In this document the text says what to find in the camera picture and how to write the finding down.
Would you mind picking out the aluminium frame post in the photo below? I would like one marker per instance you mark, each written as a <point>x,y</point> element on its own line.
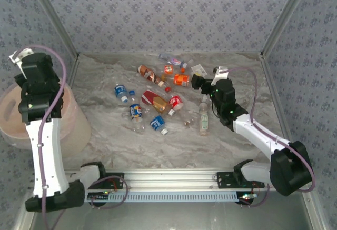
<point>284,16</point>
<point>56,16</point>

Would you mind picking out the orange NFC juice bottle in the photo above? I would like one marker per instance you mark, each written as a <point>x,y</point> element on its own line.
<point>181,80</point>

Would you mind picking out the beige round bin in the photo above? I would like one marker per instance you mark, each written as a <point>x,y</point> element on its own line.
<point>73,124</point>

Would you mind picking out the clear bottle purple label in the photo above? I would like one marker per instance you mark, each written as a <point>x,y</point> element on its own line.
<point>172,61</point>

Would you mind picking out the aluminium left side rail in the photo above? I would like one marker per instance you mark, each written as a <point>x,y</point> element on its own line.
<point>75,68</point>

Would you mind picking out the aluminium right rear frame post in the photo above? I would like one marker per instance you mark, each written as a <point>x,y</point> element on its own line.
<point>284,16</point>

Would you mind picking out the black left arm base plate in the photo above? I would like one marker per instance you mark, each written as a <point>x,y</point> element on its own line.
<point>116,177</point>

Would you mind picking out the red and gold tea bottle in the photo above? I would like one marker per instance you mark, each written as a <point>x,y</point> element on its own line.
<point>155,102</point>

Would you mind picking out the small bottle orange star label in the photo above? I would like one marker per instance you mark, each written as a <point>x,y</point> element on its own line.
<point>168,69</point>

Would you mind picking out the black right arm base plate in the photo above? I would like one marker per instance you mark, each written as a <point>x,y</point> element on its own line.
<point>226,180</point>

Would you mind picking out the clear Pepsi label bottle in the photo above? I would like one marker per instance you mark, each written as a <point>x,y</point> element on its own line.
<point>135,111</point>

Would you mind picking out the brown Nescafe bottle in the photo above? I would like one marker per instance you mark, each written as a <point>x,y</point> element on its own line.
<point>147,72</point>

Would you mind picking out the blue label bottle white cap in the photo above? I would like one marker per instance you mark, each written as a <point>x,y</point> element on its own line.
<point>157,122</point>

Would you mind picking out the clear bottle green label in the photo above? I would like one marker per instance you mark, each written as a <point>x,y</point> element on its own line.
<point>203,119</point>

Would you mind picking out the aluminium right side rail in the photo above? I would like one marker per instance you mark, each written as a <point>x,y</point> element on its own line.
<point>276,95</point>

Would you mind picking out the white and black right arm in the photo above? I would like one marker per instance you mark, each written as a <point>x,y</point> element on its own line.
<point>258,135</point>

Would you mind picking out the aluminium left rear frame post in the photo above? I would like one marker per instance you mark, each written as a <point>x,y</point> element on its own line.
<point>56,16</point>

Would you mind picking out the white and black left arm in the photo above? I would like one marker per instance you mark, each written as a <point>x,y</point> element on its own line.
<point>44,161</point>

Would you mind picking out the red Coca-Cola label bottle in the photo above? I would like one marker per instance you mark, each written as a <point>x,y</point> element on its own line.
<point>176,101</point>

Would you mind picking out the clear bottle white barcode label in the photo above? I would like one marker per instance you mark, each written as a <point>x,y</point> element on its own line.
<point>198,69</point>

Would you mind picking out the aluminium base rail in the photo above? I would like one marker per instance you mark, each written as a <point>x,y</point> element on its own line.
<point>171,178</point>

